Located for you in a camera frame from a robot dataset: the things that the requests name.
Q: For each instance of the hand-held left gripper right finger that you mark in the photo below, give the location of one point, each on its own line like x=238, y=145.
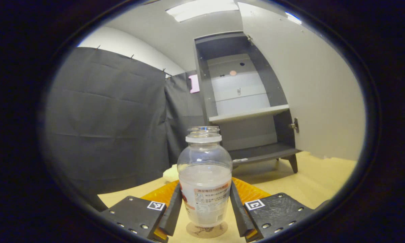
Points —
x=238, y=216

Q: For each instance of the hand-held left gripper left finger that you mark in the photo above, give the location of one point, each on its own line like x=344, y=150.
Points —
x=173, y=212

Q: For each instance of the round brown coaster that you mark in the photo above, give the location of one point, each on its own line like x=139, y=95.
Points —
x=206, y=233

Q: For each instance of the clear plastic bottle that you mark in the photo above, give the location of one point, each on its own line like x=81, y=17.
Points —
x=204, y=175

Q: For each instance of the dark grey cabinet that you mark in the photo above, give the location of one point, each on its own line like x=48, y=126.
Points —
x=249, y=135

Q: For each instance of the beige cabinet door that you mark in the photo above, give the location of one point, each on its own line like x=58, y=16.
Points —
x=317, y=84

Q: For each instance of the light cabinet shelf board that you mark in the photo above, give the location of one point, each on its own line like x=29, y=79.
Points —
x=246, y=114

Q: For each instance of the cream plush toy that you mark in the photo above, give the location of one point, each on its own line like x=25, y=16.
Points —
x=170, y=173

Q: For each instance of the black backdrop cloth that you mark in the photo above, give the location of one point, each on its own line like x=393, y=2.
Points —
x=104, y=128

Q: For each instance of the ceiling light panel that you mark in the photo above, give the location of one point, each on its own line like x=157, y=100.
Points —
x=202, y=9
x=293, y=17

